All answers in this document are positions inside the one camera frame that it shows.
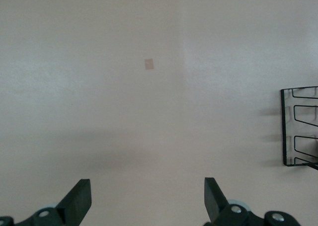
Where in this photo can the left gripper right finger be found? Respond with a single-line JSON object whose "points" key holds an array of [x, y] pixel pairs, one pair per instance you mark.
{"points": [[216, 206]]}

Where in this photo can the brown tape square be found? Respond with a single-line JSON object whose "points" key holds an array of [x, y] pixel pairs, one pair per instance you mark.
{"points": [[149, 64]]}

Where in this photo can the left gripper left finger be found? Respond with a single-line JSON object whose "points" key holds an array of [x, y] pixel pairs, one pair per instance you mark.
{"points": [[74, 206]]}

